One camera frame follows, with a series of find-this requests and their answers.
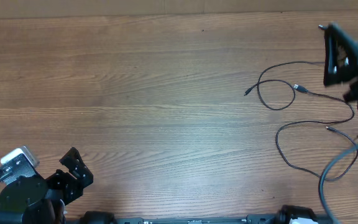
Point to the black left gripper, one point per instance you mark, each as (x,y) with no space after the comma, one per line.
(71,191)

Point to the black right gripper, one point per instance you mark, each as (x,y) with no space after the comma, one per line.
(353,64)

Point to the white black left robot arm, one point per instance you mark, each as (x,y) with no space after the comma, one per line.
(30,198)

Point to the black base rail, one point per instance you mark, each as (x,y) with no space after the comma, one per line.
(250,219)

